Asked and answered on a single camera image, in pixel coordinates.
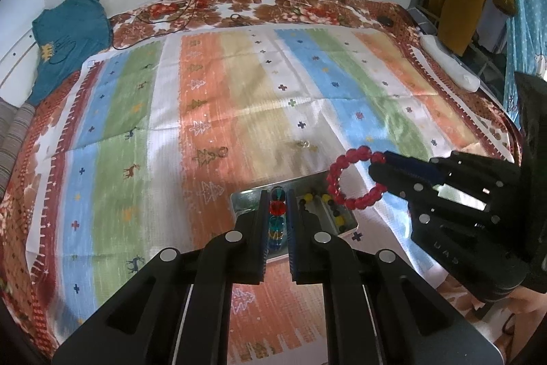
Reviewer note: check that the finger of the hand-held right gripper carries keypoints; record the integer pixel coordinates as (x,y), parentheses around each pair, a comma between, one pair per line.
(393,181)
(410,166)

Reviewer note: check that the white rolled cloth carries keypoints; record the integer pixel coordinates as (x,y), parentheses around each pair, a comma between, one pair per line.
(448,61)

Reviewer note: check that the person's right forearm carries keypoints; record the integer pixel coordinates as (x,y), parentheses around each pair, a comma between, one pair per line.
(527,305)

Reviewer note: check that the small black object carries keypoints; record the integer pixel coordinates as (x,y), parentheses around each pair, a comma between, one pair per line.
(386,21)

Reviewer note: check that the blue dotted curtain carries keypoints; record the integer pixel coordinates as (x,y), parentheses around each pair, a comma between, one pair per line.
(530,18)

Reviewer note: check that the striped pastel mat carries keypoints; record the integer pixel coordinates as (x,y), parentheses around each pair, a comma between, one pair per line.
(213,91)

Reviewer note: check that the rectangular metal tin box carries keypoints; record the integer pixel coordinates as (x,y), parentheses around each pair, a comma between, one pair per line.
(245,200)

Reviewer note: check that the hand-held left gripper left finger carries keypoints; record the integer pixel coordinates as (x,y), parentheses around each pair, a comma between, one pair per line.
(261,245)

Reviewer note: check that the white bed headboard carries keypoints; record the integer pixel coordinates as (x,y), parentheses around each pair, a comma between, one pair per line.
(17,61)

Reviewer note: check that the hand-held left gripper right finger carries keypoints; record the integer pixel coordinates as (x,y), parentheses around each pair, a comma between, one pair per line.
(295,245)

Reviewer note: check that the teal shirt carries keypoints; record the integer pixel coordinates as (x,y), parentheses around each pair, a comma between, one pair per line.
(68,31)

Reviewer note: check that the striped grey folded blanket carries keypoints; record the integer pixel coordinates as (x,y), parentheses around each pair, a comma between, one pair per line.
(13,134)

